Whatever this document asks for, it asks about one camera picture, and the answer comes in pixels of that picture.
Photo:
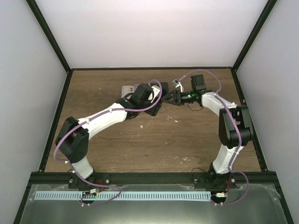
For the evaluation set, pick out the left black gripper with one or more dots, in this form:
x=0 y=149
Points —
x=153 y=110

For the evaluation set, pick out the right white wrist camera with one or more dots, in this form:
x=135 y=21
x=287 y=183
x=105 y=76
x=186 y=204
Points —
x=178 y=84

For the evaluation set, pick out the clear plastic sheet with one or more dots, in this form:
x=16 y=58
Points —
x=256 y=204

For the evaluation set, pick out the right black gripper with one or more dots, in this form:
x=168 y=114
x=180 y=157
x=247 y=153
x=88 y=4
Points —
x=177 y=98

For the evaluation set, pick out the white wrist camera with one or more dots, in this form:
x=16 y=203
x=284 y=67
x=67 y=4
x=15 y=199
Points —
x=178 y=84
x=154 y=94

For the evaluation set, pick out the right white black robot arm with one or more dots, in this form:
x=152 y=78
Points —
x=235 y=126

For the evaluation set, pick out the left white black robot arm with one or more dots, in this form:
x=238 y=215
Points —
x=73 y=138

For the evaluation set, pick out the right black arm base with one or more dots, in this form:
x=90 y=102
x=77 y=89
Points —
x=211 y=178

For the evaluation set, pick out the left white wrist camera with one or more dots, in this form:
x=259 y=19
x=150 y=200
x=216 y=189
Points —
x=154 y=94

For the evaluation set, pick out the light blue slotted strip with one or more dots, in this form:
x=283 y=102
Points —
x=125 y=195

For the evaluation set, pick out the black front frame rail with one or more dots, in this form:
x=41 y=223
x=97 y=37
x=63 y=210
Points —
x=121 y=179

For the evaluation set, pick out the black phone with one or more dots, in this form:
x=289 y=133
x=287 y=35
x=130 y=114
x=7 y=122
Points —
x=164 y=90

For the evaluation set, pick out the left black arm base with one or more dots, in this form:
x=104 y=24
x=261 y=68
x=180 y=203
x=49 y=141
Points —
x=95 y=178

